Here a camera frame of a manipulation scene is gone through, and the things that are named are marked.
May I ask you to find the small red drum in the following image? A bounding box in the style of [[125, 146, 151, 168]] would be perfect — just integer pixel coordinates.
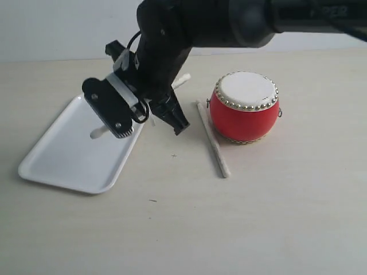
[[207, 71, 282, 144]]

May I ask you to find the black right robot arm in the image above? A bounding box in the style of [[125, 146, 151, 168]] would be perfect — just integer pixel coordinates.
[[81, 0, 366, 139]]

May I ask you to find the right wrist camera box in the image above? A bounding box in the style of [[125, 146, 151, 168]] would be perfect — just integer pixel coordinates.
[[105, 40, 134, 72]]

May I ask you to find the white rectangular plastic tray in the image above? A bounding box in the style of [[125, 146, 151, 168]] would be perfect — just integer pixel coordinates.
[[18, 96, 143, 194]]

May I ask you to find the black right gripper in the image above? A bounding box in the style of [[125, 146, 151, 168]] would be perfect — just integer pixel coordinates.
[[81, 34, 192, 139]]

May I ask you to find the white drumstick with ball tip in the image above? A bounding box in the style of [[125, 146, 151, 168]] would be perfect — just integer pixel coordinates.
[[89, 73, 191, 139]]

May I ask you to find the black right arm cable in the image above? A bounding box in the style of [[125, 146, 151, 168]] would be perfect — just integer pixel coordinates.
[[126, 32, 150, 124]]

